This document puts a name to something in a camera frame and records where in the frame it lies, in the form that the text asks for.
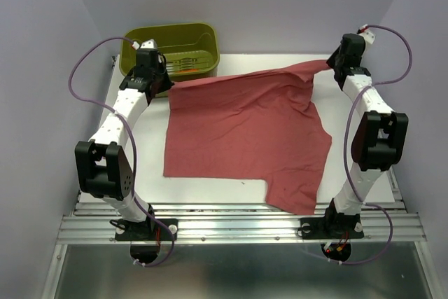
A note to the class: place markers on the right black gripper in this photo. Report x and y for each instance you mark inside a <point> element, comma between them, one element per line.
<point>331,60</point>

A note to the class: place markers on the aluminium front rail frame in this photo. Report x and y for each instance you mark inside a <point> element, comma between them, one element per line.
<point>232,245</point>

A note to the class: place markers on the red t shirt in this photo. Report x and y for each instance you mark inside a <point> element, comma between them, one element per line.
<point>261,125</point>

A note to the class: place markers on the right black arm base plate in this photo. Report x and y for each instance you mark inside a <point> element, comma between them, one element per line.
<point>322,228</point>

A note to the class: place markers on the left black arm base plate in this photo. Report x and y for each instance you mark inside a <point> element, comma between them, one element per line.
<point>126,231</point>

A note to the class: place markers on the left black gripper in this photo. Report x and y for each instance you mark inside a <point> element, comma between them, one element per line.
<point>166,84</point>

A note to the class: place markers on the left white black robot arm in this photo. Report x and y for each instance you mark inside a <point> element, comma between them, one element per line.
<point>104,171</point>

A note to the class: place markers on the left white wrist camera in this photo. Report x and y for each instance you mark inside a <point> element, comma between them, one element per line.
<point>147,45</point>

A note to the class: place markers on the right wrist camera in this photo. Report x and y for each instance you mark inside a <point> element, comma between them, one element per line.
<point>367,34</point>

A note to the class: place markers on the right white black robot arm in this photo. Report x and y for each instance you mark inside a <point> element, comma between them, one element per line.
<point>379,139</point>

